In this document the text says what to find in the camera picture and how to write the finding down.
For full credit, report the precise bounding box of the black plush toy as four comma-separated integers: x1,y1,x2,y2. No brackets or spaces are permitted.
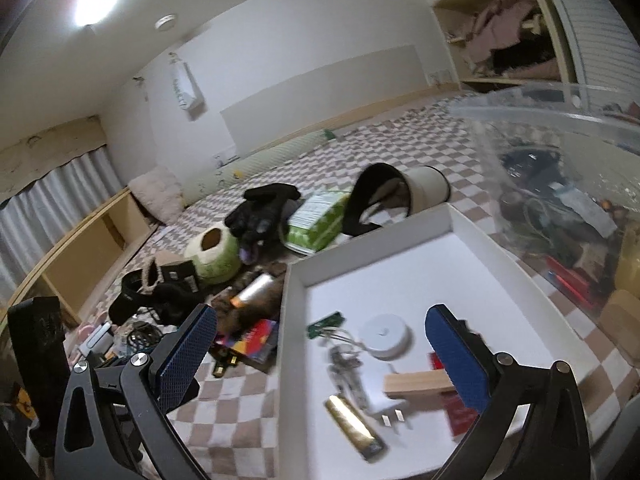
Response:
224,183,302,249

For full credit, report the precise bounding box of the fluffy beige headband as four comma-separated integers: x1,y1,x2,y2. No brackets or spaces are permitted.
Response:
139,262,164,297

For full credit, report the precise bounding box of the green wipes pack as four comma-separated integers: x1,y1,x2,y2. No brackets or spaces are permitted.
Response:
284,190,352,254

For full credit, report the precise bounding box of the white curtain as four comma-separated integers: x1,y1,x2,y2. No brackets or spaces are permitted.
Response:
0,147,127,302

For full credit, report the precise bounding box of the white headboard panel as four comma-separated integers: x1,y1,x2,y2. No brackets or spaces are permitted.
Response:
219,43,427,154

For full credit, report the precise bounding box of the wooden block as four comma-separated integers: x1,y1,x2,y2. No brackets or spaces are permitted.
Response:
382,369,457,402

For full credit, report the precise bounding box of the red packet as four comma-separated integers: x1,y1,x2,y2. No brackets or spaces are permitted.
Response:
429,352,482,437

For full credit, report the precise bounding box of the silver bottle with orange cap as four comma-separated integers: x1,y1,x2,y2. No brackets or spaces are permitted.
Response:
230,272,279,309

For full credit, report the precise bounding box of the black knit hat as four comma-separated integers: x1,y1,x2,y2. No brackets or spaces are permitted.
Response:
149,282,207,327

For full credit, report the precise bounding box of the green multi-tool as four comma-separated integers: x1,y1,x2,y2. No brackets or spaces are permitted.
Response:
305,311,347,342

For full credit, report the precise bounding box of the brown furry scrunchie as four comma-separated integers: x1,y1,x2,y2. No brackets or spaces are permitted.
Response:
209,259,289,337

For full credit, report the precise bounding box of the key bunch with white cord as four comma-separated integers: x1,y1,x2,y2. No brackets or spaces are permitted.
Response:
326,339,369,402

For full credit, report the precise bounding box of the black hair claw clip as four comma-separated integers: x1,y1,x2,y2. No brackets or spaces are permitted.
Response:
124,322,162,352

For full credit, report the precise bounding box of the black wide headband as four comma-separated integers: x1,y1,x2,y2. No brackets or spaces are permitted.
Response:
341,163,412,237

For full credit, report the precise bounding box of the white slatted door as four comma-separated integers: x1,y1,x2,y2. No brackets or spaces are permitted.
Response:
531,0,640,97

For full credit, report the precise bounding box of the wooden bedside shelf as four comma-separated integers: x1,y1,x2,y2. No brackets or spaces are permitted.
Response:
9,186,157,332

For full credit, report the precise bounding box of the white round tape measure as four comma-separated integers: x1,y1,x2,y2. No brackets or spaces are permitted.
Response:
359,313,414,361

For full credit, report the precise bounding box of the red flat box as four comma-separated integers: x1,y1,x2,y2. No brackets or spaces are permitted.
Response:
214,317,282,367

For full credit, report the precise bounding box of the pink stand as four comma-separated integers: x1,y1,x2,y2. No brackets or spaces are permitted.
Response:
74,322,99,347

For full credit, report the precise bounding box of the white charger plug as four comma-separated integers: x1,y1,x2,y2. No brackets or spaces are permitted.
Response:
361,359,409,429

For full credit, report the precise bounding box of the beige curtain valance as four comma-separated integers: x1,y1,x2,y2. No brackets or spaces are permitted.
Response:
0,114,107,197

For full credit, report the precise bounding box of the wooden wardrobe shelf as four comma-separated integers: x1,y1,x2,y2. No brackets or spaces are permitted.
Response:
431,0,577,92

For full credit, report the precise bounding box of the beige round tub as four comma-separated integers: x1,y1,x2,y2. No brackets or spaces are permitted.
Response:
399,165,452,217

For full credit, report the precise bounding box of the pink clothes pile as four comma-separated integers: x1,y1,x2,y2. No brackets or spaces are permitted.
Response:
464,0,542,62

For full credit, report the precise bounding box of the clear plastic container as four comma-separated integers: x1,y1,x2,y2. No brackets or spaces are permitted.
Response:
446,82,640,323

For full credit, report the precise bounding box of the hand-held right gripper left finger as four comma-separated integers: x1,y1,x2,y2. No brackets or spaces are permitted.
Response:
52,304,219,480

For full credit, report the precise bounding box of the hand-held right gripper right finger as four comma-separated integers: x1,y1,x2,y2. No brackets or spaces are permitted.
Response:
424,303,594,480

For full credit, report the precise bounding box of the avocado plush toy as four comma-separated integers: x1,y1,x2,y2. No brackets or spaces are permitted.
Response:
183,226,242,284

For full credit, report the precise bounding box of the black box with barcode label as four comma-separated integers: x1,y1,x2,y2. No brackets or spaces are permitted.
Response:
154,257,199,292

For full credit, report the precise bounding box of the gold metallic tube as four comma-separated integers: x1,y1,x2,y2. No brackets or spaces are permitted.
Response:
324,394,384,462

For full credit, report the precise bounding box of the white cylinder device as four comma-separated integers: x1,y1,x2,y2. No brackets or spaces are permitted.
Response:
84,322,114,357

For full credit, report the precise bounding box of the dark clothes pile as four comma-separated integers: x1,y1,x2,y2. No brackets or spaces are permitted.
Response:
489,34,559,79

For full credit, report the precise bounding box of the fluffy white pillow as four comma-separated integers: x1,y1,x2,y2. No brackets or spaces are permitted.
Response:
130,164,184,224

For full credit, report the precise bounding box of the white shallow box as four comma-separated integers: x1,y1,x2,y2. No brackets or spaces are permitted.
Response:
277,204,592,480

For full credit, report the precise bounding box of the black visor cap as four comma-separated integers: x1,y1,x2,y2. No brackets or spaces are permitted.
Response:
107,269,152,324

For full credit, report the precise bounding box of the white hanging bag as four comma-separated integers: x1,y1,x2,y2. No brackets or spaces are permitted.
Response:
169,57,204,122

